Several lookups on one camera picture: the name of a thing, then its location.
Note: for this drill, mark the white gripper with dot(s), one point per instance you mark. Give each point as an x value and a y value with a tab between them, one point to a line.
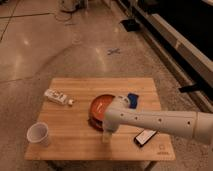
106	137

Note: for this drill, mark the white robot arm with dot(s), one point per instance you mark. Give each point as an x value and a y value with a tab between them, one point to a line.
186	124

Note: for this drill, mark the orange ceramic bowl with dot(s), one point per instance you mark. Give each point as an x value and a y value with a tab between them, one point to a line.
99	105

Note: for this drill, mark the wooden folding table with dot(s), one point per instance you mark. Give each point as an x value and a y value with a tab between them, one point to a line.
72	138

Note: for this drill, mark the blue sponge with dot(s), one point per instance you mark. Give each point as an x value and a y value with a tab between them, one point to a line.
133	98

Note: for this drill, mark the white plastic cup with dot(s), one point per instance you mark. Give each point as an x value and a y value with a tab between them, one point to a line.
38	133

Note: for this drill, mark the white small bottle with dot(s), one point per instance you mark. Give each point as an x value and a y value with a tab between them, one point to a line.
58	97

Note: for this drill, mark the black floor plate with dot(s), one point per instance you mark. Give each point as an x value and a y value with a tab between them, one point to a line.
130	25

